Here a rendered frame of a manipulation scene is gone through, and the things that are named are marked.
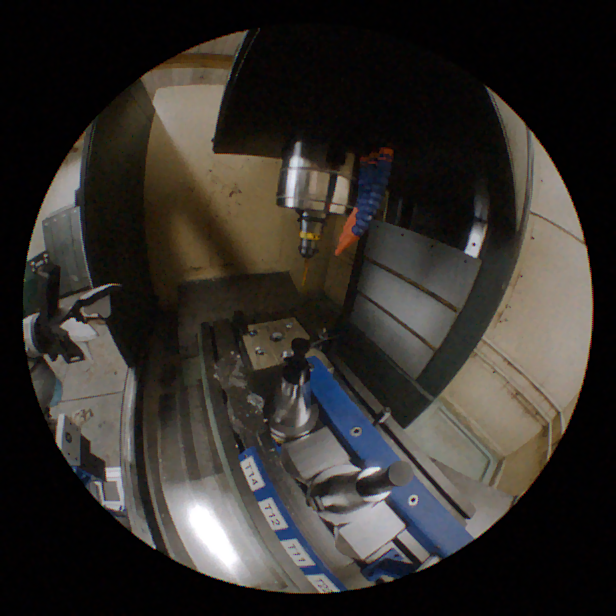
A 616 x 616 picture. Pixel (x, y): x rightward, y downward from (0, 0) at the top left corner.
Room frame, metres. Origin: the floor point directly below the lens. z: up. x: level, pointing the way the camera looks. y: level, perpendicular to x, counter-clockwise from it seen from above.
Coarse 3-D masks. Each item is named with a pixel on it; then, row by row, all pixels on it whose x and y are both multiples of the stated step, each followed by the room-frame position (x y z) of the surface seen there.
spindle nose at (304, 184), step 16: (288, 144) 0.35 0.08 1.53; (304, 144) 0.33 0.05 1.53; (320, 144) 0.32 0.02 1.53; (288, 160) 0.34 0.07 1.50; (304, 160) 0.33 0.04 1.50; (320, 160) 0.32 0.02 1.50; (336, 160) 0.33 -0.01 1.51; (352, 160) 0.34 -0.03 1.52; (288, 176) 0.34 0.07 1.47; (304, 176) 0.32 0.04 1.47; (320, 176) 0.32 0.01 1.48; (336, 176) 0.33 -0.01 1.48; (352, 176) 0.35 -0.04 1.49; (288, 192) 0.33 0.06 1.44; (304, 192) 0.32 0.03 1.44; (320, 192) 0.32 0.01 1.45; (336, 192) 0.33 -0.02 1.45; (352, 192) 0.35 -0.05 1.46; (304, 208) 0.33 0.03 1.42; (320, 208) 0.32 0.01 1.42; (336, 208) 0.33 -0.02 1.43; (352, 208) 0.37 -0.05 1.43
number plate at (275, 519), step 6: (270, 498) 0.01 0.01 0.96; (264, 504) 0.00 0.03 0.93; (270, 504) 0.00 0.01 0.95; (264, 510) -0.02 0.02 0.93; (270, 510) -0.02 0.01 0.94; (276, 510) -0.01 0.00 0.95; (270, 516) -0.03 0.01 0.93; (276, 516) -0.03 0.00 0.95; (282, 516) -0.03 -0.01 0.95; (270, 522) -0.05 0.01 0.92; (276, 522) -0.04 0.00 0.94; (282, 522) -0.04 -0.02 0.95; (276, 528) -0.06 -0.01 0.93
